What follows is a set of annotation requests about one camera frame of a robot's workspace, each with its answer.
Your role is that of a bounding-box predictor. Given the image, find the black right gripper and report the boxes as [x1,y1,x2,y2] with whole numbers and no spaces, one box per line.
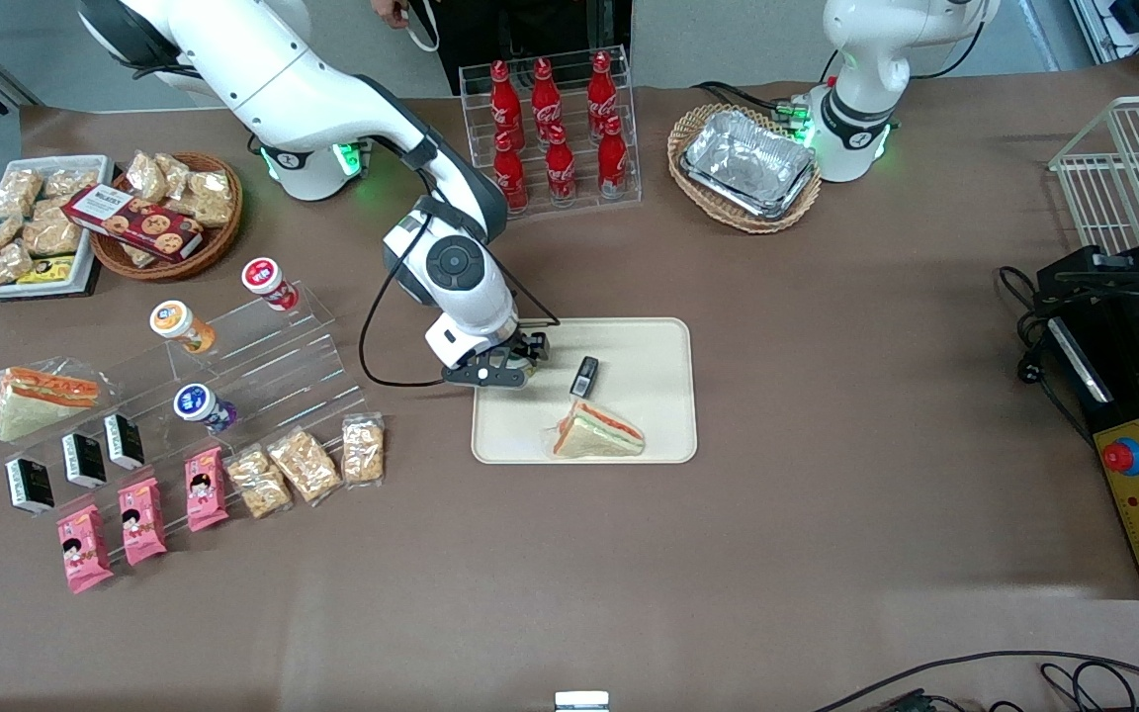
[500,331,552,373]

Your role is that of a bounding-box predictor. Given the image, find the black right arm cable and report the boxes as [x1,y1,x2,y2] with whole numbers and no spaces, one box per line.
[359,203,561,389]

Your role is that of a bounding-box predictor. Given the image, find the dark brown wicker basket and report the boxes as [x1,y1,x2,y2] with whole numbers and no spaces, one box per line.
[90,151,244,283]

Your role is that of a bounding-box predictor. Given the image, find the red cookie box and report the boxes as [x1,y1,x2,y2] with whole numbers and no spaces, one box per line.
[65,185,205,263]

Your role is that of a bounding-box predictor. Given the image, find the clear acrylic stepped stand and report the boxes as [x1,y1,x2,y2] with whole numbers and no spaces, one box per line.
[0,280,373,495]

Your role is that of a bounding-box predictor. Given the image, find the aluminium foil tray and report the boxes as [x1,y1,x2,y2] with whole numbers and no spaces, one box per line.
[678,109,819,221]

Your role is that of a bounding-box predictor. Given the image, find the pink snack pack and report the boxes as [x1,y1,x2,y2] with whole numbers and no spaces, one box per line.
[117,477,168,568]
[184,447,231,533]
[56,504,116,594]

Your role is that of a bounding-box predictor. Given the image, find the white rectangular plastic tray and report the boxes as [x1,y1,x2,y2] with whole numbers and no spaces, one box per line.
[0,155,118,298]

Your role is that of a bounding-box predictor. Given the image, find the silver metal bar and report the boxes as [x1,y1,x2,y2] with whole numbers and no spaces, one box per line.
[1048,316,1114,404]

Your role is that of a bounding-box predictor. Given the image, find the yellow snack packet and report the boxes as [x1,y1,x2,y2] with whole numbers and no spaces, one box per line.
[16,255,76,286]

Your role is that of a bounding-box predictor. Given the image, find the black yellow control box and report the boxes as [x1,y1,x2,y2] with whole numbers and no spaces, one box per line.
[1037,252,1139,600]

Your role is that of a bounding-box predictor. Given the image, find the light wicker basket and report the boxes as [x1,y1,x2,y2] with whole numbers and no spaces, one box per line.
[666,103,823,235]

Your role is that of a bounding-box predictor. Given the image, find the black left arm base cable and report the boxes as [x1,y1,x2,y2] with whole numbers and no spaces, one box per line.
[693,79,818,144]

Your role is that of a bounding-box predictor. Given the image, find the red lid gum canister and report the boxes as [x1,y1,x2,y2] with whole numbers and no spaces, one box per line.
[241,257,300,312]

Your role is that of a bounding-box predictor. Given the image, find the cream plastic serving tray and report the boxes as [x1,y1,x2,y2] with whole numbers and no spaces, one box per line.
[471,317,699,466]

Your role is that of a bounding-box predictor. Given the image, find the black cable with plug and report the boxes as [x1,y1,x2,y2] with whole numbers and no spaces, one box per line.
[999,265,1096,446]

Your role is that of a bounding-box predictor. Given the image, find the red cola bottle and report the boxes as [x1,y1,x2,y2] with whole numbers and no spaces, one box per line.
[530,57,565,139]
[488,59,525,149]
[544,123,576,206]
[493,132,530,214]
[597,116,630,199]
[586,49,620,130]

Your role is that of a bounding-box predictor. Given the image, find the black equipment cabinet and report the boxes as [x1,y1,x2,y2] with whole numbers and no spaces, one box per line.
[431,0,633,96]

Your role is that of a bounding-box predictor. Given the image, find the black floor cables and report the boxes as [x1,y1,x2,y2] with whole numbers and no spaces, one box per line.
[815,650,1139,712]

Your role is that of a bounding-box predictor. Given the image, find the white strap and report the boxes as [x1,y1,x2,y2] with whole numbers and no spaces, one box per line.
[407,0,441,53]

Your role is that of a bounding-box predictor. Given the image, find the wrapped triangle sandwich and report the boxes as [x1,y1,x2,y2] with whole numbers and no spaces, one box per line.
[0,364,104,443]
[545,399,648,461]

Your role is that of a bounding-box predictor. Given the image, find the white wire basket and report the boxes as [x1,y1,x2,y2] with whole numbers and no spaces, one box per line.
[1049,94,1139,258]

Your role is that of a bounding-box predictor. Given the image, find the orange lid gum canister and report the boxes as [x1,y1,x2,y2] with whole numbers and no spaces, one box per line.
[149,300,217,355]

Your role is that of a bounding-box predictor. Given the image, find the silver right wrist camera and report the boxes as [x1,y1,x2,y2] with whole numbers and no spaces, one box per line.
[443,362,533,390]

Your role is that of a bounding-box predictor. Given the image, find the clear acrylic bottle rack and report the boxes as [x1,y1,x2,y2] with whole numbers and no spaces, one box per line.
[459,44,643,224]

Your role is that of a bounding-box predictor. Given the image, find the blue lid gum canister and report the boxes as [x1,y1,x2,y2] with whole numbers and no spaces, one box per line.
[172,383,237,433]

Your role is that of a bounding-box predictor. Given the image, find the grey right arm base connector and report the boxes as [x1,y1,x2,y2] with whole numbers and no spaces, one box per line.
[332,138,375,179]

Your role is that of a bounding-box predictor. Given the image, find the aluminium frame rack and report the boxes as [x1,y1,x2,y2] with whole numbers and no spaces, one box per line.
[1069,0,1139,82]

